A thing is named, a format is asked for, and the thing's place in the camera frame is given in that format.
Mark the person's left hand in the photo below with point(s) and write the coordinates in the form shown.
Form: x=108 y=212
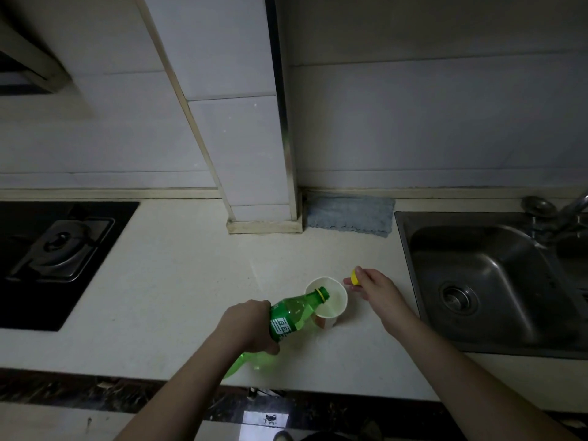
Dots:
x=246 y=326

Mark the person's right hand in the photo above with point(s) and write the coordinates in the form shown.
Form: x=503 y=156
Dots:
x=381 y=293

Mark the person's right thumb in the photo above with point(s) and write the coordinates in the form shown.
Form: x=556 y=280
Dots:
x=353 y=283

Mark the person's left thumb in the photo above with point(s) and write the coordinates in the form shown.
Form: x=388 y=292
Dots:
x=272 y=342

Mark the yellow bottle cap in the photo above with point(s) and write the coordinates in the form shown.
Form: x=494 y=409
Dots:
x=354 y=276

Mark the green plastic soda bottle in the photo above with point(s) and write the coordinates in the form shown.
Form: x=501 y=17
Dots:
x=287 y=319

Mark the person's left forearm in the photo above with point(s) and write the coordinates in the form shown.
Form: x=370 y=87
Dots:
x=179 y=394

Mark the person's right forearm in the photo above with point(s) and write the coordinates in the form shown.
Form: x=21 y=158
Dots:
x=464 y=385

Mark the white paper cup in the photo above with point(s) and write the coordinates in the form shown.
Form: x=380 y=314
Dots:
x=328 y=305

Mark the grey dish cloth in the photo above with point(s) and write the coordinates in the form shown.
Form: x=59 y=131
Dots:
x=351 y=214

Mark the sink drain strainer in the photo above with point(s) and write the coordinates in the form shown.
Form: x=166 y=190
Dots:
x=458 y=298

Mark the stainless steel sink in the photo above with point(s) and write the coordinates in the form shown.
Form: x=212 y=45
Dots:
x=487 y=280

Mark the chrome faucet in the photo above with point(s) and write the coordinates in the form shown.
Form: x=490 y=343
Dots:
x=556 y=215

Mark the gas burner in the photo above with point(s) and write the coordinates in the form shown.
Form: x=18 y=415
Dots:
x=64 y=250

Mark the black gas stove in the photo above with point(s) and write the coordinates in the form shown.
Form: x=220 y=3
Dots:
x=55 y=261

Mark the range hood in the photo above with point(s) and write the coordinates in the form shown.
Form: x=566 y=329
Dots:
x=27 y=59

